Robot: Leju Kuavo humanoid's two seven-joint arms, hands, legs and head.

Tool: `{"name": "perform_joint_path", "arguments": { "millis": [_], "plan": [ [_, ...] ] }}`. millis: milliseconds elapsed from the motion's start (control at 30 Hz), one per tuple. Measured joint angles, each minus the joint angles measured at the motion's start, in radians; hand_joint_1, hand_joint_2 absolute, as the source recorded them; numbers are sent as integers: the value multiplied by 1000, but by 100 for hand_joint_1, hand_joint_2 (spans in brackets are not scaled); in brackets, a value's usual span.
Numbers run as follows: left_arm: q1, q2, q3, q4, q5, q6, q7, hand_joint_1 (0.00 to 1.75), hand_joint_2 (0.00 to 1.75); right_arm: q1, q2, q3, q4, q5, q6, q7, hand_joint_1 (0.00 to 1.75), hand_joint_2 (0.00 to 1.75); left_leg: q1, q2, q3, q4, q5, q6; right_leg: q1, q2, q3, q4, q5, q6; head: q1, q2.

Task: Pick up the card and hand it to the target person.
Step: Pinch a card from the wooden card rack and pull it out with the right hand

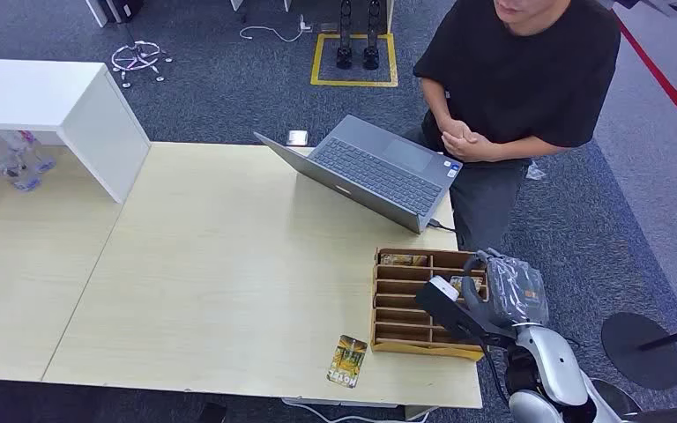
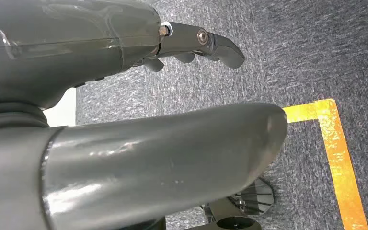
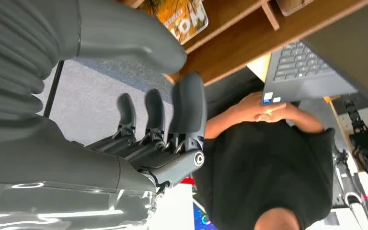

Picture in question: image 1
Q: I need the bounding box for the person's right hand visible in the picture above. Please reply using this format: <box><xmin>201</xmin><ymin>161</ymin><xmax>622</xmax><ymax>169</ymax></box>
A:
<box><xmin>438</xmin><ymin>115</ymin><xmax>472</xmax><ymax>145</ymax></box>

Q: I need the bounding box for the person's left hand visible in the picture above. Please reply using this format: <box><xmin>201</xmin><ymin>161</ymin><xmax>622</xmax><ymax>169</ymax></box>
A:
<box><xmin>442</xmin><ymin>129</ymin><xmax>503</xmax><ymax>164</ymax></box>

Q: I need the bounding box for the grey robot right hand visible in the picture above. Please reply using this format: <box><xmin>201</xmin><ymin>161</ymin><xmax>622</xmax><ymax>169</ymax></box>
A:
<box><xmin>461</xmin><ymin>247</ymin><xmax>550</xmax><ymax>340</ymax></box>

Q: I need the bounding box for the person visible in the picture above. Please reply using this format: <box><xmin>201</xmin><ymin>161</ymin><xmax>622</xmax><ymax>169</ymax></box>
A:
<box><xmin>402</xmin><ymin>0</ymin><xmax>623</xmax><ymax>253</ymax></box>

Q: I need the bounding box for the wooden card organizer box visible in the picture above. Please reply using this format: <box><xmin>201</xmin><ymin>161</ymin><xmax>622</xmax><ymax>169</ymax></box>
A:
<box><xmin>369</xmin><ymin>248</ymin><xmax>490</xmax><ymax>362</ymax></box>

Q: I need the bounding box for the grey laptop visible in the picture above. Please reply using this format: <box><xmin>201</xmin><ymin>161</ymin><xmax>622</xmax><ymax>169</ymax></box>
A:
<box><xmin>253</xmin><ymin>114</ymin><xmax>464</xmax><ymax>235</ymax></box>

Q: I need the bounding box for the black robot leg stand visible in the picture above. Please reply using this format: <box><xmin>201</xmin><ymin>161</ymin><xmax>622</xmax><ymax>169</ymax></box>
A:
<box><xmin>362</xmin><ymin>0</ymin><xmax>383</xmax><ymax>71</ymax></box>
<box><xmin>336</xmin><ymin>0</ymin><xmax>355</xmax><ymax>71</ymax></box>

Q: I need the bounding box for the black round stand base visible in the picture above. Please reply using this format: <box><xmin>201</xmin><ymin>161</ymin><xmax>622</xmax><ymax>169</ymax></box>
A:
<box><xmin>601</xmin><ymin>312</ymin><xmax>677</xmax><ymax>391</ymax></box>
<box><xmin>592</xmin><ymin>378</ymin><xmax>644</xmax><ymax>418</ymax></box>

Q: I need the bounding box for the white chair star base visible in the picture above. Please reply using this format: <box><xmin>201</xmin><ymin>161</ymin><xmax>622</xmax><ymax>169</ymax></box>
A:
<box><xmin>109</xmin><ymin>39</ymin><xmax>174</xmax><ymax>89</ymax></box>

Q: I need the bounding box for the white desk shelf riser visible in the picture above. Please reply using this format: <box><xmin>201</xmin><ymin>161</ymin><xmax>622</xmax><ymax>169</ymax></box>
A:
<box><xmin>0</xmin><ymin>56</ymin><xmax>152</xmax><ymax>204</ymax></box>

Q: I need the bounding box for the clear plastic water bottle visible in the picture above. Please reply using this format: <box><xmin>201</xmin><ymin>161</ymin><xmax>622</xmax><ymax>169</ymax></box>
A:
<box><xmin>0</xmin><ymin>129</ymin><xmax>42</xmax><ymax>193</ymax></box>
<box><xmin>0</xmin><ymin>129</ymin><xmax>57</xmax><ymax>174</ymax></box>

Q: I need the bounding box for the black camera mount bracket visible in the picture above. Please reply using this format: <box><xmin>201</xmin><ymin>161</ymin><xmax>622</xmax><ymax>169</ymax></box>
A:
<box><xmin>414</xmin><ymin>283</ymin><xmax>517</xmax><ymax>352</ymax></box>

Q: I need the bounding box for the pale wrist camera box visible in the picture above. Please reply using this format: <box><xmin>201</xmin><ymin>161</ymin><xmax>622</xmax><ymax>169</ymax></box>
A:
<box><xmin>428</xmin><ymin>276</ymin><xmax>461</xmax><ymax>302</ymax></box>

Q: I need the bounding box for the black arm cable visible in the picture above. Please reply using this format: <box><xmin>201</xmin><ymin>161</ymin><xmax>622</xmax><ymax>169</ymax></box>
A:
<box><xmin>478</xmin><ymin>341</ymin><xmax>512</xmax><ymax>409</ymax></box>

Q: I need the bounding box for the white floor cable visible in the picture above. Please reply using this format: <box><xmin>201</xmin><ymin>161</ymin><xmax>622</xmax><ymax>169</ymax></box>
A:
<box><xmin>239</xmin><ymin>14</ymin><xmax>315</xmax><ymax>44</ymax></box>

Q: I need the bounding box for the white cable under table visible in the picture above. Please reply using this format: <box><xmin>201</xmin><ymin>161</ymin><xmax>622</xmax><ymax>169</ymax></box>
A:
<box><xmin>282</xmin><ymin>397</ymin><xmax>435</xmax><ymax>423</ymax></box>

